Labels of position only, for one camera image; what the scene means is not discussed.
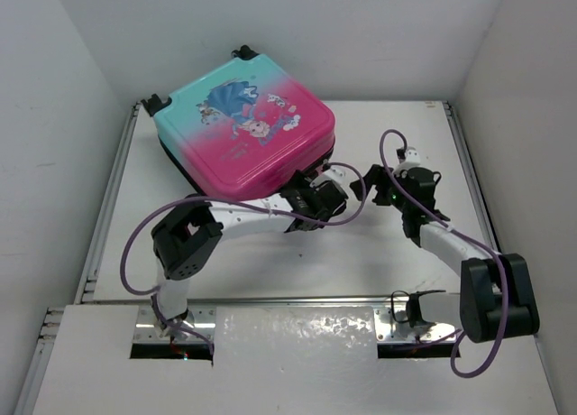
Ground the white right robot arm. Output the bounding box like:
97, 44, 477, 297
350, 164, 540, 343

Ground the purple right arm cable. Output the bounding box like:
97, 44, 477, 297
379, 129, 513, 379

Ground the silver mounting rail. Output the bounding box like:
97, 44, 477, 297
42, 297, 459, 344

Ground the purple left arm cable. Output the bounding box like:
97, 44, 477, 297
119, 161, 369, 346

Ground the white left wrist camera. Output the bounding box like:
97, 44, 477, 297
320, 165, 345, 185

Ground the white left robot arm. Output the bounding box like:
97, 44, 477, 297
151, 167, 348, 323

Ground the teal suitcase with grey lining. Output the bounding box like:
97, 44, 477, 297
142, 45, 335, 201

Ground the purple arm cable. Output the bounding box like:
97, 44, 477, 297
119, 161, 369, 346
379, 129, 513, 379

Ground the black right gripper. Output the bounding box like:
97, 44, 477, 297
350, 164, 412, 215

